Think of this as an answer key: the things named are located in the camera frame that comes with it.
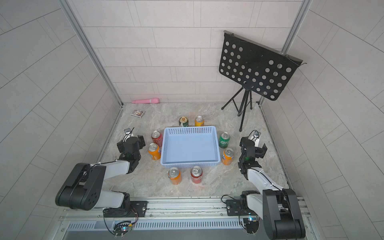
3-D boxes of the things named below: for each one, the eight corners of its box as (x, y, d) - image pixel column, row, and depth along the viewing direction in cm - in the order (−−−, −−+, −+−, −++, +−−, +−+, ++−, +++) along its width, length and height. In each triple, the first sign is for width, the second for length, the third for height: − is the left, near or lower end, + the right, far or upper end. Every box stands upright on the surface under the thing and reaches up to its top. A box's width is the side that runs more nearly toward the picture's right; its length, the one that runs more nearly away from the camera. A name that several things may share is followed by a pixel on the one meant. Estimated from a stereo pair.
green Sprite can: (218, 149, 94) (220, 140, 86) (217, 140, 98) (219, 131, 90) (228, 149, 94) (230, 140, 86) (226, 140, 98) (229, 131, 90)
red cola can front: (191, 183, 81) (190, 177, 72) (191, 173, 84) (190, 165, 76) (202, 183, 81) (202, 177, 72) (202, 173, 84) (202, 165, 76)
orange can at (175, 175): (170, 184, 80) (167, 178, 72) (171, 173, 84) (169, 166, 76) (181, 184, 80) (179, 178, 72) (182, 173, 84) (180, 166, 76)
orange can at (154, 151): (153, 161, 88) (148, 153, 80) (152, 152, 92) (147, 144, 84) (162, 159, 89) (158, 150, 81) (161, 150, 93) (157, 141, 85)
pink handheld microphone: (134, 103, 119) (132, 100, 117) (135, 100, 121) (133, 97, 119) (159, 103, 120) (158, 100, 117) (159, 100, 121) (158, 97, 119)
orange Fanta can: (221, 165, 87) (223, 158, 79) (220, 156, 91) (222, 148, 83) (231, 165, 87) (234, 158, 79) (230, 156, 91) (233, 148, 83)
